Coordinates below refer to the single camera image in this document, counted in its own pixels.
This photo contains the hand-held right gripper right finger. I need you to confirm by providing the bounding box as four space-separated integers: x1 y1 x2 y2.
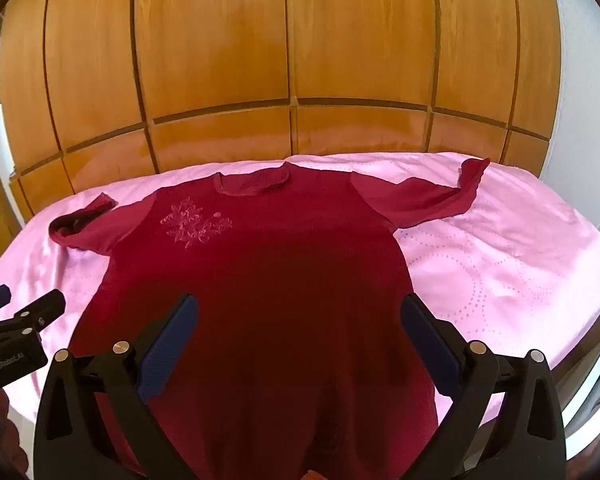
400 292 567 480

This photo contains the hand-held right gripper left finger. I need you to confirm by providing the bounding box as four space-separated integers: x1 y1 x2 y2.
32 294 201 480

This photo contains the dark red embroidered shirt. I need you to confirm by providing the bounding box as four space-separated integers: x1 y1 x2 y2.
48 157 491 480

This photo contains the pink quilted blanket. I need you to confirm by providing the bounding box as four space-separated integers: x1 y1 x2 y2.
0 151 600 426

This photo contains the wooden wardrobe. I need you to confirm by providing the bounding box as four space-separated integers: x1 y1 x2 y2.
0 0 563 221

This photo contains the white bed frame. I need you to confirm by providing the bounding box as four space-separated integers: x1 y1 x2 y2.
555 305 600 466

